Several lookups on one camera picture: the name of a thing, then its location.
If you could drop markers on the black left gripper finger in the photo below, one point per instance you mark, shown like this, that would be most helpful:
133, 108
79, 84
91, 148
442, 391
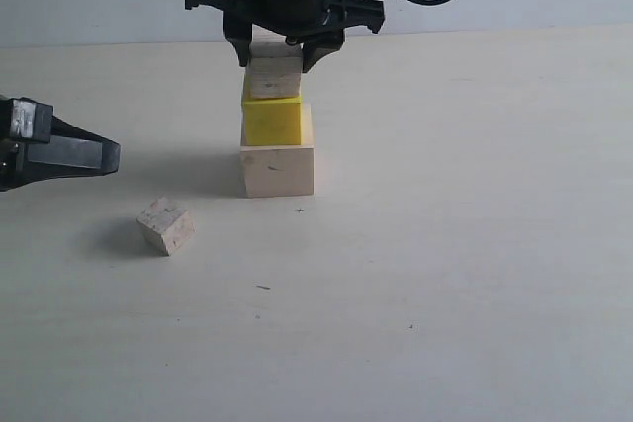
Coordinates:
72, 152

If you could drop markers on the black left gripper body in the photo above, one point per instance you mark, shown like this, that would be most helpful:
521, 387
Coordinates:
23, 122

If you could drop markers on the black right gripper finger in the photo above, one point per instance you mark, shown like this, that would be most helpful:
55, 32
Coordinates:
241, 46
317, 46

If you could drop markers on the medium weathered wooden cube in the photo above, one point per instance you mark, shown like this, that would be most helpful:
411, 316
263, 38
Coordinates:
274, 70

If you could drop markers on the yellow cube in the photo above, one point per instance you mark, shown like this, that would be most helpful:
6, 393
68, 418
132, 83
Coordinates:
269, 121

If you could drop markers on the large pale wooden cube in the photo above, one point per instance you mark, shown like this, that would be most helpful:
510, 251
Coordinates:
280, 170

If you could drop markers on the small weathered wooden cube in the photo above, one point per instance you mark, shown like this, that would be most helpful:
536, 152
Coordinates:
166, 225

